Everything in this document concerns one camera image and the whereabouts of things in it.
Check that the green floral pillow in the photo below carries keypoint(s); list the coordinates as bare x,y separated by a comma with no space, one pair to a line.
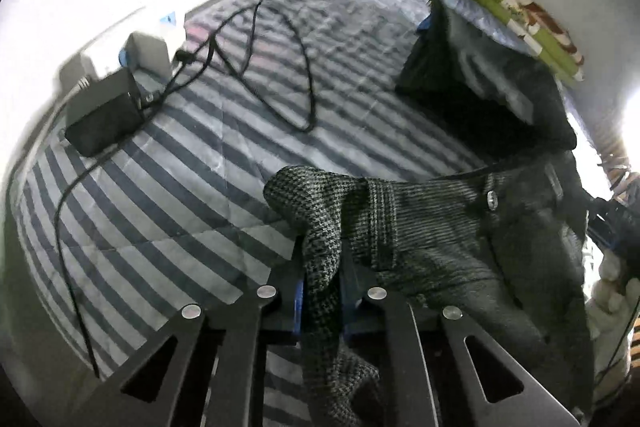
530,14

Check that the black folded clothes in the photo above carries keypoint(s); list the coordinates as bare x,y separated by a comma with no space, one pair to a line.
480,87

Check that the blue white striped blanket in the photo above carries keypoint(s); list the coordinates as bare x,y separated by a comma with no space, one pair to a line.
200,207

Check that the person's right hand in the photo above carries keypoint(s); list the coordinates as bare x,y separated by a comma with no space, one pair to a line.
611,287

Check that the blue folded cloth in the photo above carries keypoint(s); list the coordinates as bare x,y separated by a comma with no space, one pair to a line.
424,25

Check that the blue triangle sticker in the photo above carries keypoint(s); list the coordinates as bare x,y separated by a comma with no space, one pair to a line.
170,19

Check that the white adapter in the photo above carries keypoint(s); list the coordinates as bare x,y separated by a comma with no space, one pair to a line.
77,74

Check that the grey houndstooth pants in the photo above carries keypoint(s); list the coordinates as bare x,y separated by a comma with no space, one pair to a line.
425,227

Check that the black power bank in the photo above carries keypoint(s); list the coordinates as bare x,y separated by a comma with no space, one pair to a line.
102,117

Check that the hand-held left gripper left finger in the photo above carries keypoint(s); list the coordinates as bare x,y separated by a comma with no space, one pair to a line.
299,307

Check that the white box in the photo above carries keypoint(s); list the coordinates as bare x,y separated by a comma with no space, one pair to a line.
148,53

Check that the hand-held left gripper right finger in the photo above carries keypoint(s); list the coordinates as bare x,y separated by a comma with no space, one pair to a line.
356,292

